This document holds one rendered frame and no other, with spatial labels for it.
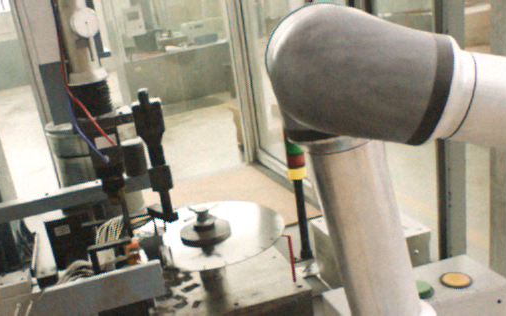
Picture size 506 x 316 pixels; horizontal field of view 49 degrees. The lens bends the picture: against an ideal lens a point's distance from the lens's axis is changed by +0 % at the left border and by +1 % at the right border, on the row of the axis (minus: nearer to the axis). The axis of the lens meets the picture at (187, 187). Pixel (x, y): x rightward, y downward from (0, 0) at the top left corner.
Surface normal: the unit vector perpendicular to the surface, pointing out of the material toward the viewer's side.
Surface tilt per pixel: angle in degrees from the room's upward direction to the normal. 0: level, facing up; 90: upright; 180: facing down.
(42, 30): 90
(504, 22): 90
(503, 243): 90
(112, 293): 90
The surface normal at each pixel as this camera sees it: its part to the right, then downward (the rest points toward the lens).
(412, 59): -0.14, -0.29
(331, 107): -0.62, 0.58
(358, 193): -0.13, 0.36
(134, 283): 0.21, 0.29
